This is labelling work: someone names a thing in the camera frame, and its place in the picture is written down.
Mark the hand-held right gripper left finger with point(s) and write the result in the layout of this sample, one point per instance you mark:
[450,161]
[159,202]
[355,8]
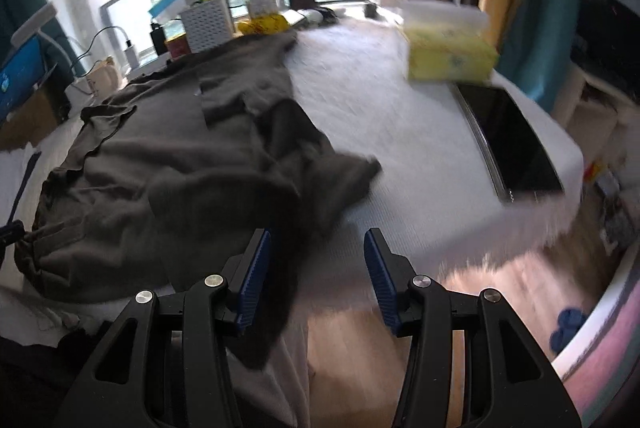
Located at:
[252,278]

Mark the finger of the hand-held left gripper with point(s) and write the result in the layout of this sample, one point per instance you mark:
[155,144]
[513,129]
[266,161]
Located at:
[10,230]

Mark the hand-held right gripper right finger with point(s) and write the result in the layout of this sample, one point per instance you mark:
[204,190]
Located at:
[382,278]

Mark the grey shirt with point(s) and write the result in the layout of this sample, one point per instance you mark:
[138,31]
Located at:
[175,147]

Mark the white garment with black trim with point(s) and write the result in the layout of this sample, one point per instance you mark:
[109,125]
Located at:
[20,178]

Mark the brown cardboard box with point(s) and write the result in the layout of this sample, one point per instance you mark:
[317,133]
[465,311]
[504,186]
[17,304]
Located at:
[25,120]

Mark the white textured tablecloth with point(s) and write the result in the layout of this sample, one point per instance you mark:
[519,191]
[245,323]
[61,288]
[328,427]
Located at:
[415,147]

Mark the blue screen tablet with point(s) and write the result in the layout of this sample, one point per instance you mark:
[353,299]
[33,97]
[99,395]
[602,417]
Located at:
[17,77]

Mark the cream bear print mug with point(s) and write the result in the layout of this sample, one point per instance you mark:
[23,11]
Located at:
[102,77]

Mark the dark screen tablet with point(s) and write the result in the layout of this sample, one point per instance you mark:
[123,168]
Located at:
[510,142]

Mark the blue slipper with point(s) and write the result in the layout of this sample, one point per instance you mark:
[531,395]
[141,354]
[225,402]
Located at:
[567,325]

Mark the white desk lamp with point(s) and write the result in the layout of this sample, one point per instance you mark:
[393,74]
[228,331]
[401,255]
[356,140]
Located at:
[32,27]

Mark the white charger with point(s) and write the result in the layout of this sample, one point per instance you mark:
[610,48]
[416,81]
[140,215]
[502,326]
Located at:
[131,55]

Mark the yellow tissue box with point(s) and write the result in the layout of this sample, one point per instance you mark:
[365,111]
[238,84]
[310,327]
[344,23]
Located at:
[450,52]

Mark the black charger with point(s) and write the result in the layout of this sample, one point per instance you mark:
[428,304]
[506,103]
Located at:
[159,40]

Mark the red can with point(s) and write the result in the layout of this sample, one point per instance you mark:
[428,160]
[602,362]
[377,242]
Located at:
[177,46]

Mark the yellow packet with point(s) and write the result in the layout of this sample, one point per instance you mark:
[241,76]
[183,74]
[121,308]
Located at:
[262,25]

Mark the white perforated basket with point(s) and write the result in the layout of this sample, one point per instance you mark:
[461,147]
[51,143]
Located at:
[207,25]

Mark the white low shelf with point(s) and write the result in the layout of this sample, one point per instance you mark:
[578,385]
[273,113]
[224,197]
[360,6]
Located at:
[595,102]

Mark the blue and white packet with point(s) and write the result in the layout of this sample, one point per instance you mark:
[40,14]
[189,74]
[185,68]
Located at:
[170,0]

